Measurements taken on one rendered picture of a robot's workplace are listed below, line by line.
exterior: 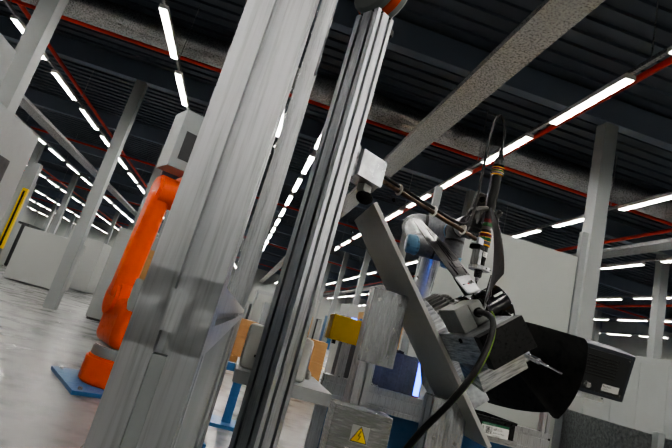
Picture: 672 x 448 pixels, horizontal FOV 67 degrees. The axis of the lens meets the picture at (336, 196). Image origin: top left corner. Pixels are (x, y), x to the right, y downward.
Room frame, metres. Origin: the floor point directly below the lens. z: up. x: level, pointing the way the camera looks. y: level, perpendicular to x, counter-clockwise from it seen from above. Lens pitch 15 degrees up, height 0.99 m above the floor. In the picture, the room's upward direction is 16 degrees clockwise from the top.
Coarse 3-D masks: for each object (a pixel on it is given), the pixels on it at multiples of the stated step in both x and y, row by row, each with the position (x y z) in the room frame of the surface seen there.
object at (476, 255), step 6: (480, 240) 1.60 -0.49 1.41; (474, 246) 1.61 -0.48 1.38; (480, 246) 1.59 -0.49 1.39; (474, 252) 1.62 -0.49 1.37; (480, 252) 1.61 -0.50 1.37; (474, 258) 1.62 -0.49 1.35; (480, 258) 1.61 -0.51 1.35; (474, 264) 1.62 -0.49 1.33; (474, 270) 1.66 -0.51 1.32; (486, 270) 1.61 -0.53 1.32
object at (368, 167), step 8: (360, 152) 1.19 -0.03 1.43; (368, 152) 1.19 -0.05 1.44; (360, 160) 1.18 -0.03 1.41; (368, 160) 1.19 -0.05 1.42; (376, 160) 1.21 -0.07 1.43; (360, 168) 1.18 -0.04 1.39; (368, 168) 1.20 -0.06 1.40; (376, 168) 1.22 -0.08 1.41; (384, 168) 1.23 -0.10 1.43; (352, 176) 1.19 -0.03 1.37; (360, 176) 1.19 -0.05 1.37; (368, 176) 1.20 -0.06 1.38; (376, 176) 1.22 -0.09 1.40; (368, 184) 1.24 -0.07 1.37; (376, 184) 1.22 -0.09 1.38
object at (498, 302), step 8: (496, 288) 1.51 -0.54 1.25; (464, 296) 1.52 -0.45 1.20; (472, 296) 1.54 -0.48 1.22; (480, 296) 1.51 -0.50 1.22; (496, 296) 1.50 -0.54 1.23; (504, 296) 1.49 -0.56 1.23; (488, 304) 1.49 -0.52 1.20; (496, 304) 1.49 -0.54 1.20; (504, 304) 1.49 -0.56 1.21; (512, 304) 1.49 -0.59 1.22; (496, 312) 1.49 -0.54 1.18; (512, 312) 1.50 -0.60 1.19
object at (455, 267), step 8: (416, 224) 1.55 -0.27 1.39; (424, 224) 1.64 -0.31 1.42; (424, 232) 1.57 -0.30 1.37; (432, 232) 1.65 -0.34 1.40; (432, 240) 1.58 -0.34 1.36; (440, 240) 1.65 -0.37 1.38; (432, 248) 1.55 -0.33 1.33; (440, 248) 1.59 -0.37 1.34; (448, 248) 1.65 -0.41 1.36; (440, 256) 1.55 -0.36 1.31; (448, 256) 1.59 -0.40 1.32; (448, 264) 1.56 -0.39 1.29; (456, 264) 1.59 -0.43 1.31; (456, 272) 1.55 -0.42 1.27; (464, 272) 1.59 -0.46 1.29
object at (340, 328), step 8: (336, 320) 1.91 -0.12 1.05; (344, 320) 1.92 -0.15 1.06; (352, 320) 1.92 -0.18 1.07; (328, 328) 1.97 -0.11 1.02; (336, 328) 1.91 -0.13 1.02; (344, 328) 1.92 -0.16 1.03; (352, 328) 1.92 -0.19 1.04; (328, 336) 1.92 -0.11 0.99; (336, 336) 1.91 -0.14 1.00; (344, 336) 1.92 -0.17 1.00; (352, 336) 1.92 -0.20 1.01; (352, 344) 1.92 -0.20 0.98
